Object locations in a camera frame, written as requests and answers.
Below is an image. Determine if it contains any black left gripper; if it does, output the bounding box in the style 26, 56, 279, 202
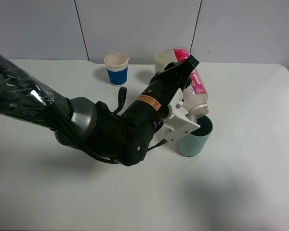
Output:
121, 55, 199, 125

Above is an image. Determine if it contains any clear plastic drink bottle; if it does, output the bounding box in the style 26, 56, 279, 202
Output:
162, 47, 209, 118

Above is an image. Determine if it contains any teal plastic cup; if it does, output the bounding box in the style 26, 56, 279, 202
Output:
176, 115, 213, 157

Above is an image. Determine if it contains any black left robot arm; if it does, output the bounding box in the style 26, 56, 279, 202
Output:
0, 55, 198, 166

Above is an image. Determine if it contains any pale green plastic cup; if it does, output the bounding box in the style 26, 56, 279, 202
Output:
154, 51, 168, 73

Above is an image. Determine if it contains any blue sleeved paper cup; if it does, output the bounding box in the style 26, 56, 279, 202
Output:
104, 52, 129, 86

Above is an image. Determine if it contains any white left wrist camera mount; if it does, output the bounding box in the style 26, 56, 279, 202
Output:
163, 88, 200, 141

